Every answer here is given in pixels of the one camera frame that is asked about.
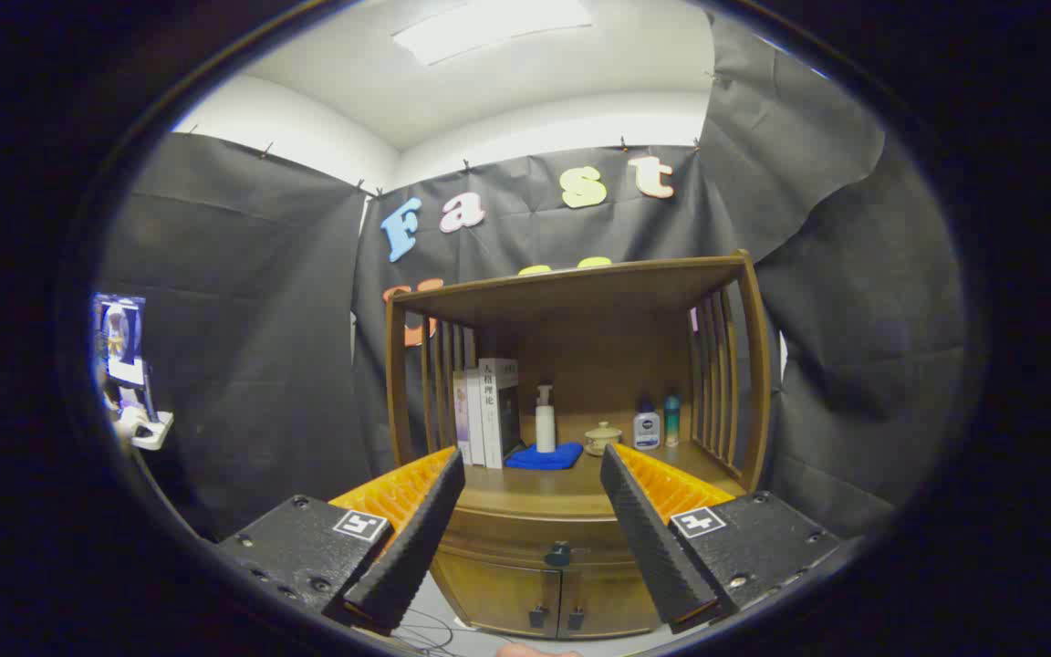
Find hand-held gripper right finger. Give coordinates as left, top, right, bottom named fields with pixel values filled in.
left=600, top=443, right=841, bottom=632

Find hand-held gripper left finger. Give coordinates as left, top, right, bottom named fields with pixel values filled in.
left=215, top=447, right=467, bottom=635

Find wooden drawer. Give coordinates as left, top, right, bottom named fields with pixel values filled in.
left=434, top=509, right=672, bottom=576

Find wooden cabinet door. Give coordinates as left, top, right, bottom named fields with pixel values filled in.
left=559, top=564, right=665, bottom=639
left=432, top=550, right=564, bottom=637

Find wooden countertop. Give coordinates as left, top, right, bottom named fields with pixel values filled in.
left=439, top=438, right=750, bottom=521

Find wooden cabinet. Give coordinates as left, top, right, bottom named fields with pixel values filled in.
left=384, top=251, right=773, bottom=640

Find white lotion bottle blue cap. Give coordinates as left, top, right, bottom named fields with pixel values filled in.
left=632, top=397, right=662, bottom=452

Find pale pink book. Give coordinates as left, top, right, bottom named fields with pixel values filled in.
left=453, top=370, right=473, bottom=464

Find blue folded cloth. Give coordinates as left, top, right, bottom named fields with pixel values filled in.
left=505, top=442, right=585, bottom=471

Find plain white book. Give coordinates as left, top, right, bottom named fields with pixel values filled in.
left=466, top=368, right=487, bottom=466

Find white pump bottle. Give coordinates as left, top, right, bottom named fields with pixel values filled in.
left=535, top=384, right=557, bottom=454

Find black backdrop cloth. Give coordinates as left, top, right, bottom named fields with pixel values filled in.
left=97, top=9, right=969, bottom=544

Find white tray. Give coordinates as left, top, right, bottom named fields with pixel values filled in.
left=131, top=411, right=175, bottom=451

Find floor cables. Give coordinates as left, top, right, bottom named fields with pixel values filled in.
left=396, top=607, right=464, bottom=654

